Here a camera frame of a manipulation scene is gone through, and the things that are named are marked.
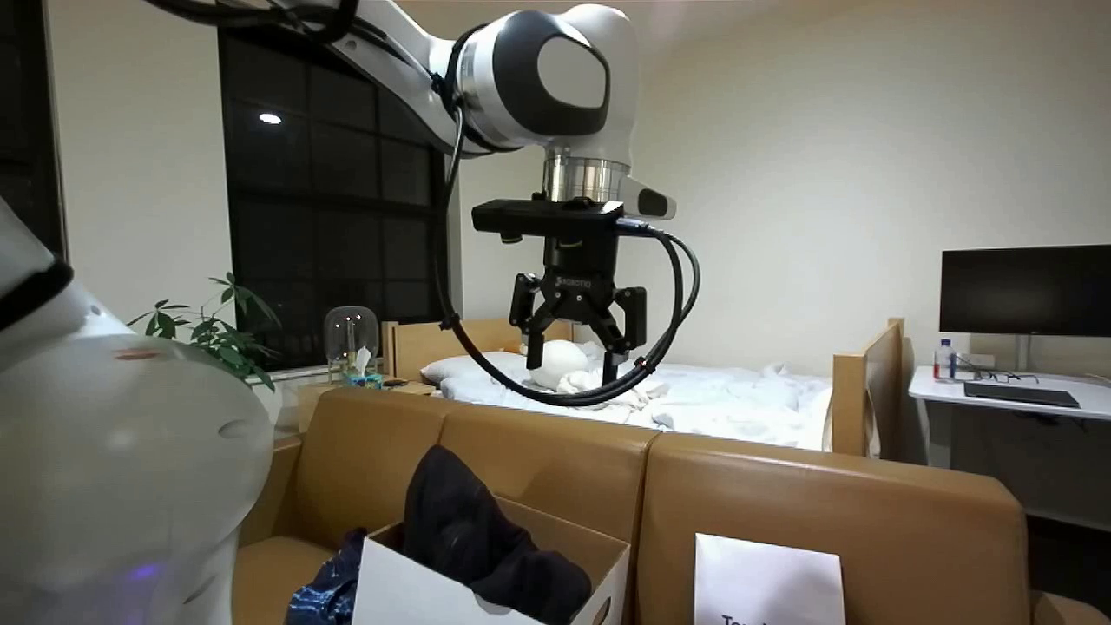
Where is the black keyboard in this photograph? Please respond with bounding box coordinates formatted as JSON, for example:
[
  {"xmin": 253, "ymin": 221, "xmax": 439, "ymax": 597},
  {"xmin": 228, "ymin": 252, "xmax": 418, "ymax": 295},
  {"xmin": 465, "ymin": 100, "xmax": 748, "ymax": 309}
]
[{"xmin": 962, "ymin": 382, "xmax": 1080, "ymax": 410}]

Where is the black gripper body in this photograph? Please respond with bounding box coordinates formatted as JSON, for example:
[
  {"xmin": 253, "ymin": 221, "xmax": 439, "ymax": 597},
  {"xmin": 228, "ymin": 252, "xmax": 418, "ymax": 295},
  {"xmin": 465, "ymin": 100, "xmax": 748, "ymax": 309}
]
[{"xmin": 510, "ymin": 216, "xmax": 645, "ymax": 343}]

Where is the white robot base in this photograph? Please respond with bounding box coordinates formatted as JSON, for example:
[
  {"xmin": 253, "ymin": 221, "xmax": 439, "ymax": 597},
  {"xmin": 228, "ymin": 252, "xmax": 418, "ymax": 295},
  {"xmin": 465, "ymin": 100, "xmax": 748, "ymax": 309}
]
[{"xmin": 0, "ymin": 204, "xmax": 275, "ymax": 625}]

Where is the dark window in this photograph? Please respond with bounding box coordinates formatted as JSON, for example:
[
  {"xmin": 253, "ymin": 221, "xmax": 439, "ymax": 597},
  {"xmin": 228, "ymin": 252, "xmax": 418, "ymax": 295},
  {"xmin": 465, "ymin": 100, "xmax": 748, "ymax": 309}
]
[{"xmin": 220, "ymin": 32, "xmax": 446, "ymax": 368}]

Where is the black cloth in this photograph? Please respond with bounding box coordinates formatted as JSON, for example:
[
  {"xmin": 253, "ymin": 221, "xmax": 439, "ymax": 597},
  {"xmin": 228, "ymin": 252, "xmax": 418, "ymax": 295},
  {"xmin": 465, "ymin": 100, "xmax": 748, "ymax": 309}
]
[{"xmin": 402, "ymin": 443, "xmax": 591, "ymax": 625}]

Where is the blue patterned cloth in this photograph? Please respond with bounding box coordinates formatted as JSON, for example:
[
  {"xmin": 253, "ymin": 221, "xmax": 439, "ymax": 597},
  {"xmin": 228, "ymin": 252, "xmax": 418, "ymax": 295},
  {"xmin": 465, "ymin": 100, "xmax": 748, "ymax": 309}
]
[{"xmin": 285, "ymin": 532, "xmax": 365, "ymax": 625}]

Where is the white paper sign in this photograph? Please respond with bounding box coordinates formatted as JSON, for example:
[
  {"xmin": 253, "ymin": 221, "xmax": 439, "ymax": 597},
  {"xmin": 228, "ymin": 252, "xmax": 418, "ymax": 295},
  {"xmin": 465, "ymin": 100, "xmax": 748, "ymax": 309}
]
[{"xmin": 692, "ymin": 532, "xmax": 847, "ymax": 625}]

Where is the white cardboard box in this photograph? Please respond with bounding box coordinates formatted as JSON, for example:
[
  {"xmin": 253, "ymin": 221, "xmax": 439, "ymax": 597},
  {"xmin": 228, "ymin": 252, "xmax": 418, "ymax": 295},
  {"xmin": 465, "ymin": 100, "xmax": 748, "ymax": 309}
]
[{"xmin": 347, "ymin": 495, "xmax": 634, "ymax": 625}]

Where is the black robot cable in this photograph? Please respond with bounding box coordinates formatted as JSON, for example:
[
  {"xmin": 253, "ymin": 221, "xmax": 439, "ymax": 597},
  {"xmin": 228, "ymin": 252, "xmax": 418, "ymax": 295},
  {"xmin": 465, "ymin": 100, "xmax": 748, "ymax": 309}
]
[{"xmin": 430, "ymin": 21, "xmax": 704, "ymax": 410}]

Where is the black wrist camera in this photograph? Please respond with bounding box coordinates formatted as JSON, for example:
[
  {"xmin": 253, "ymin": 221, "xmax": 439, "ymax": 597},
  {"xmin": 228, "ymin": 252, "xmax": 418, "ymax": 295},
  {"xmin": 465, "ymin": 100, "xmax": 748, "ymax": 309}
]
[{"xmin": 473, "ymin": 198, "xmax": 624, "ymax": 238}]

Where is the glass dome jar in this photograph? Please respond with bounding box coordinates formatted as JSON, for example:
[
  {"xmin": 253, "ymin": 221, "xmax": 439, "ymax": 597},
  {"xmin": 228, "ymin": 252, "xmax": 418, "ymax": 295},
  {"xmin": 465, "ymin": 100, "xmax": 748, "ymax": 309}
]
[{"xmin": 322, "ymin": 306, "xmax": 378, "ymax": 385}]

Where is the white desk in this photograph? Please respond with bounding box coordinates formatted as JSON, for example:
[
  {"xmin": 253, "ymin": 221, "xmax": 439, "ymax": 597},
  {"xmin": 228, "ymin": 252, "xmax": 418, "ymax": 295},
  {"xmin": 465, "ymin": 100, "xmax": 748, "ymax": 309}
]
[{"xmin": 907, "ymin": 365, "xmax": 1111, "ymax": 532}]

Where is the plastic water bottle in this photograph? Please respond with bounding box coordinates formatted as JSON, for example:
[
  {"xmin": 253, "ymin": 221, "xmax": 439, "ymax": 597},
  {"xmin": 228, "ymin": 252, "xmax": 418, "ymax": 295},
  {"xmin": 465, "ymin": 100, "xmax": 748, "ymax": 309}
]
[{"xmin": 934, "ymin": 337, "xmax": 958, "ymax": 382}]

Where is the black computer monitor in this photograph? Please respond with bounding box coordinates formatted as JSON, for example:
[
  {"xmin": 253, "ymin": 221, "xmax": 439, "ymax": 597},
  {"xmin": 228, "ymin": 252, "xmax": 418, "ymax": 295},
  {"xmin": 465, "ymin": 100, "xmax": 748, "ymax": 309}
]
[{"xmin": 937, "ymin": 244, "xmax": 1111, "ymax": 337}]

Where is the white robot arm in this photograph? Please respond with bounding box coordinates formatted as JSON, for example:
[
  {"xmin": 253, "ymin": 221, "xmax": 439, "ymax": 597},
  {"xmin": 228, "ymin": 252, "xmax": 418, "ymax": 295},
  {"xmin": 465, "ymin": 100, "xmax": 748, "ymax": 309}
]
[{"xmin": 148, "ymin": 0, "xmax": 642, "ymax": 382}]

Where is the green potted plant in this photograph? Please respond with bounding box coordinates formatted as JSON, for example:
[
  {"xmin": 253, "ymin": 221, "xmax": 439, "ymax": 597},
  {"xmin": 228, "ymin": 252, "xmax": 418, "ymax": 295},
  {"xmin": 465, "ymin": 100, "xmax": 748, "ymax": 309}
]
[{"xmin": 127, "ymin": 273, "xmax": 277, "ymax": 390}]

